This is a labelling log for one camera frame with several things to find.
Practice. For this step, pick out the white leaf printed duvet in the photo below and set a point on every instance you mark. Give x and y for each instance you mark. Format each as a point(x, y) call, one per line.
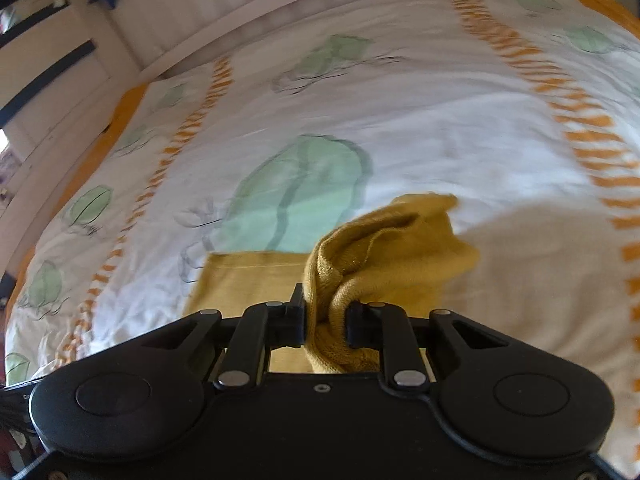
point(425, 125)

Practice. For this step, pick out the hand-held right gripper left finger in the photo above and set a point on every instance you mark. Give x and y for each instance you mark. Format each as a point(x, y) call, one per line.
point(295, 325)

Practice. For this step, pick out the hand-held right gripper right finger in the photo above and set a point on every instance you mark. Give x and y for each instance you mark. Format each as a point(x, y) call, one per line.
point(356, 325)

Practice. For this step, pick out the yellow knitted sweater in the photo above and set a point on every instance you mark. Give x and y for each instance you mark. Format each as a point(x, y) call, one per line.
point(390, 250)

